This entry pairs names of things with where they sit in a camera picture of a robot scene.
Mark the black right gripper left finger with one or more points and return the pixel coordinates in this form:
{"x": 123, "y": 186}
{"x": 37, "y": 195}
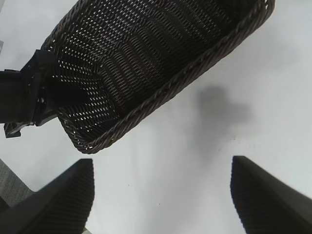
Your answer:
{"x": 53, "y": 202}

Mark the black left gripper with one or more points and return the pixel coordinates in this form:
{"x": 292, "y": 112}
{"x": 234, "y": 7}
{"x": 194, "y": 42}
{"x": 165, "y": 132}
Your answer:
{"x": 22, "y": 97}

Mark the dark brown wicker basket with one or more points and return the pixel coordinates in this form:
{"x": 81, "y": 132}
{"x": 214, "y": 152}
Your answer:
{"x": 158, "y": 65}

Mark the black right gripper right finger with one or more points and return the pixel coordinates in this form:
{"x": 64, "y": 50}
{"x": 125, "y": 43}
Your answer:
{"x": 270, "y": 202}

